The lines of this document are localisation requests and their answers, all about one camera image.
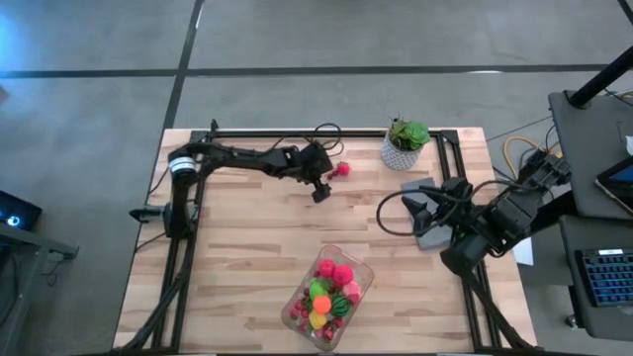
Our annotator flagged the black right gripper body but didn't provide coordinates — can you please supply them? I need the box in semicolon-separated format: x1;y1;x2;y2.
434;176;479;233

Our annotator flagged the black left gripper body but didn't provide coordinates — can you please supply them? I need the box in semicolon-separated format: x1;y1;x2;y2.
284;141;335;185

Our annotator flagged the clear plastic tupperware container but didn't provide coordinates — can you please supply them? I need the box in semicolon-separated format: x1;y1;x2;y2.
280;244;376;353

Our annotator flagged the small toy watermelon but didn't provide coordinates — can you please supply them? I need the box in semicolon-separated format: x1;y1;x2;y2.
329;295;352;318

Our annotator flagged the grey folded cloth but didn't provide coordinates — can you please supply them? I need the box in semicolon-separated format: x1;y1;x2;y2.
400;176;457;252

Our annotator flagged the succulent in white patterned pot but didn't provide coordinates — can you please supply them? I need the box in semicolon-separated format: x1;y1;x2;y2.
379;112;432;172

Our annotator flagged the white paper sheet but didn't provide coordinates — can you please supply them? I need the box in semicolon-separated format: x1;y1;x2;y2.
511;239;536;267

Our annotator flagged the dark grey desk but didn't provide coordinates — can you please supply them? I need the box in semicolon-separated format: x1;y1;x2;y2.
558;215;633;342
547;88;633;222

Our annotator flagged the tablet computer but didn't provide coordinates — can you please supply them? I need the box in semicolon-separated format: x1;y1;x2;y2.
594;155;633;217

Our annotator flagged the backlit black keyboard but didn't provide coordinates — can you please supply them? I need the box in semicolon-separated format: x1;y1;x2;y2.
575;246;633;309

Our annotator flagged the black pole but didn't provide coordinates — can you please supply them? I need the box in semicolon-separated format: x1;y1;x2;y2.
566;44;633;110

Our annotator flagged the dark metal stand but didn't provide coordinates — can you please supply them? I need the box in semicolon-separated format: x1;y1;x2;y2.
0;224;80;356

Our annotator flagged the black device with blue light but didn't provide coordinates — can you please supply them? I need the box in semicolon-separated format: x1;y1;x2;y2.
0;190;45;232

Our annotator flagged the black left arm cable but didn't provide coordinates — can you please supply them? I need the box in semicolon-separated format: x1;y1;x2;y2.
269;122;345;157

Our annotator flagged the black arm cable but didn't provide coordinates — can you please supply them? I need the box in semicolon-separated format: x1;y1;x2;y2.
269;122;345;157
375;187;449;237

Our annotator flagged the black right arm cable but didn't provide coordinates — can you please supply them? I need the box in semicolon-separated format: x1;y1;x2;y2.
375;187;449;237

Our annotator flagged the yellow cable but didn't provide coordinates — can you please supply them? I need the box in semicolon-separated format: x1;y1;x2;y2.
502;135;565;177

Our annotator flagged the black aluminium table frame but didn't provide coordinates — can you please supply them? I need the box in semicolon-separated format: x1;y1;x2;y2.
113;118;538;355

